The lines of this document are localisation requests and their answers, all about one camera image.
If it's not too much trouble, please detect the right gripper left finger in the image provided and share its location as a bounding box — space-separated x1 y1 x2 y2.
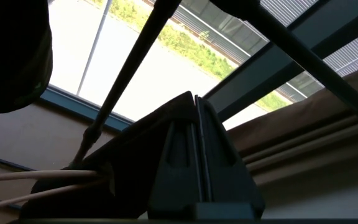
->
147 121 204 218

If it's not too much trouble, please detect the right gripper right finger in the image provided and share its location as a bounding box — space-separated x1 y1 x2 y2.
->
195 95 266 218

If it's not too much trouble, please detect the black garment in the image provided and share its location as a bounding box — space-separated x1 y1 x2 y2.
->
19 90 198 219
0 0 54 114

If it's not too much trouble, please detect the pink clothes hanger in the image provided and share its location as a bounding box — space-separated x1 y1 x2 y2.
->
0 169 108 212

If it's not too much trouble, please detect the black clothes rack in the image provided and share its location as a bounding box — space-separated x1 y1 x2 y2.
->
70 0 358 167

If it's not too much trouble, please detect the brown curtain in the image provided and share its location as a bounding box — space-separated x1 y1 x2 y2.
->
227 62 358 187

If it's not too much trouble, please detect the window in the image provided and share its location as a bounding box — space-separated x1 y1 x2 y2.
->
39 0 358 133

